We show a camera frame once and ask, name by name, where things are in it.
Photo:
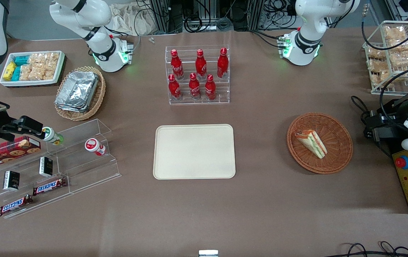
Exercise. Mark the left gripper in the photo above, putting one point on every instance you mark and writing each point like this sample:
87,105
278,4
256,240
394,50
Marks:
390,125

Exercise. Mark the triangular sandwich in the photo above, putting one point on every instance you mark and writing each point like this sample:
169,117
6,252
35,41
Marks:
312,142

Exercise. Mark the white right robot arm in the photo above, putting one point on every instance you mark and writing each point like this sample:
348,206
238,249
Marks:
97,14

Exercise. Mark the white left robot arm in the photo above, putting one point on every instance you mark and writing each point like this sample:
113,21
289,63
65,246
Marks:
309,21

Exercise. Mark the round brown wicker basket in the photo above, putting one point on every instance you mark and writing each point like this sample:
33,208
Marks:
336,157

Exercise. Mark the white rectangular snack tray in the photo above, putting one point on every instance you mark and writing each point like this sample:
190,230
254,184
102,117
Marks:
59,73

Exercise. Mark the oval tan wicker basket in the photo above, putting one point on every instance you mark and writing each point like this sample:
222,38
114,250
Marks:
98,94

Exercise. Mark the cream plastic tray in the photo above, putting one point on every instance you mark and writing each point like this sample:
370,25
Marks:
194,151

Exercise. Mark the red chocolate chip cookie box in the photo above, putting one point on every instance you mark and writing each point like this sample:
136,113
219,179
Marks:
15,148

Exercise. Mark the green capped white drink bottle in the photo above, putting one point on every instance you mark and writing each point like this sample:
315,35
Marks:
51,135

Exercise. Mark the small black box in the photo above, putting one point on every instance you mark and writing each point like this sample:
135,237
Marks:
11,180
46,166

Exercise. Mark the bagged fried snack pack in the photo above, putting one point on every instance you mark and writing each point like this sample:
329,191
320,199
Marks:
405,58
378,65
380,77
395,33
402,45
376,53

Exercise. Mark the aluminium foil container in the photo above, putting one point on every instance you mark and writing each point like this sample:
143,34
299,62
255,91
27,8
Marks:
68,108
77,89

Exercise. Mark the teal snack pack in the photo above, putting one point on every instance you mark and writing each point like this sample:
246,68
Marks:
16,74
21,60

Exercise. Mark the clear rice cracker pack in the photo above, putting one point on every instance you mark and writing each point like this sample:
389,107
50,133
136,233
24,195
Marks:
25,72
52,60
37,72
37,59

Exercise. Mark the yellow snack pack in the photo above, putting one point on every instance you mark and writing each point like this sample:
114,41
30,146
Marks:
9,71

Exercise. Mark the brown Snickers bar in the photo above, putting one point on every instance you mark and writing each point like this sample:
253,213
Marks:
15,205
49,186

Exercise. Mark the clear acrylic stepped shelf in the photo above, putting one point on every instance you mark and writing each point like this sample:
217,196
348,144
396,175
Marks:
82,167

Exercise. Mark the red capped white drink bottle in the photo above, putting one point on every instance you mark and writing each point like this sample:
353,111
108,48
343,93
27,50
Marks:
94,146

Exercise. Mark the crumpled white cloth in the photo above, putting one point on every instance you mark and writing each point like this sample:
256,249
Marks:
129,19

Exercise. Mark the red cola bottle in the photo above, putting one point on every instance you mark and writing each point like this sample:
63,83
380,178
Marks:
222,64
210,89
174,89
200,66
194,88
177,67

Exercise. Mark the clear acrylic bottle rack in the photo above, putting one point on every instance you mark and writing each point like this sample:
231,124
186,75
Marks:
222,91

